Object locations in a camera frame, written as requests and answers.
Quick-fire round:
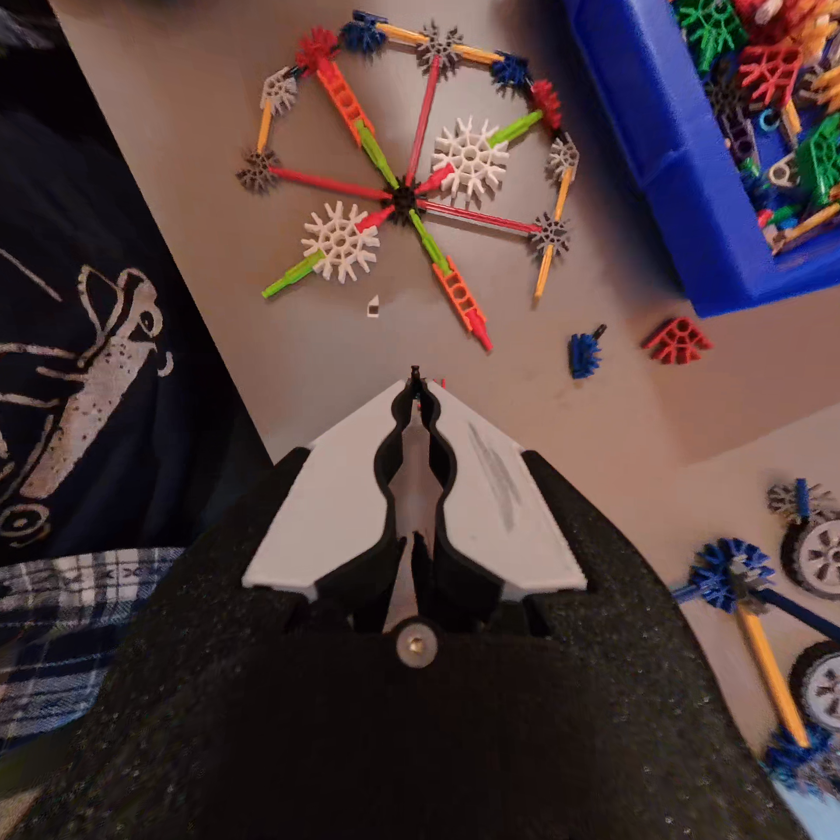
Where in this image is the red fan-shaped connector piece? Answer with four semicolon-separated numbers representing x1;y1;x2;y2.
642;317;713;365

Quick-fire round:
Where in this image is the blue round connector piece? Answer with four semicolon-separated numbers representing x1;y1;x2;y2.
568;323;609;380

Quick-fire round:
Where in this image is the person's dark printed shirt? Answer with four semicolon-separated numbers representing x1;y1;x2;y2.
0;39;273;565

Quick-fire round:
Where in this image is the colourful construction wheel model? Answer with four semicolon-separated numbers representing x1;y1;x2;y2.
235;10;581;352

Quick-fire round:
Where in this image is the blue plastic bin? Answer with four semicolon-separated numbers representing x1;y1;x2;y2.
561;0;840;319

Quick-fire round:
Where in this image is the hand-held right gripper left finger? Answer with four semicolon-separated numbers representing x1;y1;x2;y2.
241;379;416;588

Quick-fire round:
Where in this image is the construction toy car with wheels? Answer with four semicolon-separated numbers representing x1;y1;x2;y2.
669;478;840;798

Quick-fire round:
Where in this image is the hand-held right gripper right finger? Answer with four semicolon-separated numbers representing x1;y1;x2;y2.
425;381;588;601

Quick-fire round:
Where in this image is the pile of colourful construction pieces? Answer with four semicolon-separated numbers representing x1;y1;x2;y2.
669;0;840;257

